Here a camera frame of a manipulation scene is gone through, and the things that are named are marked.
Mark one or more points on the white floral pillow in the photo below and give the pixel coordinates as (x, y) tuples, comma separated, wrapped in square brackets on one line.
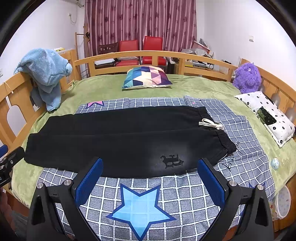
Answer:
[(281, 131)]

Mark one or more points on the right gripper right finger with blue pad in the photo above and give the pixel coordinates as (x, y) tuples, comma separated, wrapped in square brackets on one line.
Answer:
[(214, 182)]

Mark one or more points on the colourful geometric pillow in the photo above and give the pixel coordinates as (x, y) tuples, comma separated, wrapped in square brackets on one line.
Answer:
[(145, 77)]

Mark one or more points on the dark phone on pillow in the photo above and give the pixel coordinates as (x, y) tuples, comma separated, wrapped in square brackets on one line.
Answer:
[(265, 117)]

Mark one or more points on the green bed blanket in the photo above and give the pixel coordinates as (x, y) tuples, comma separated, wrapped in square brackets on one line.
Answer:
[(107, 87)]

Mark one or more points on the black pants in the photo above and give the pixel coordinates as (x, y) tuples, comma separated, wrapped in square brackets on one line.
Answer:
[(132, 142)]

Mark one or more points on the maroon striped curtain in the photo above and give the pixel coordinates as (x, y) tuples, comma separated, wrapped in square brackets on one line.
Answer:
[(108, 22)]

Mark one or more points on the wooden bed frame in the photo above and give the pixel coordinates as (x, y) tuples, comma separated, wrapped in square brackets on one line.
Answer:
[(196, 75)]

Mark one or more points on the blue plush elephant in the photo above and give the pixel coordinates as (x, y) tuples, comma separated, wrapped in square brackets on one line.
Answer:
[(46, 68)]

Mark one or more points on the blue checkered star quilt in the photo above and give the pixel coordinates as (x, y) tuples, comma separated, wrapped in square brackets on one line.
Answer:
[(184, 197)]

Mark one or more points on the small round blue toy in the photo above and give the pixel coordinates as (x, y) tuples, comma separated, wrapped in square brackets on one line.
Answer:
[(275, 164)]

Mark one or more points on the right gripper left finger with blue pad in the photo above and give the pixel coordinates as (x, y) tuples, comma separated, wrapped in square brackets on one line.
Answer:
[(85, 181)]

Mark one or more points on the dark wooden chair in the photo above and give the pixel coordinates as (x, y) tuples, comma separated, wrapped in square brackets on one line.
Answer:
[(104, 49)]

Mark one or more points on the purple plush toy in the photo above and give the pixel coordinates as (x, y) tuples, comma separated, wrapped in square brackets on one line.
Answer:
[(247, 78)]

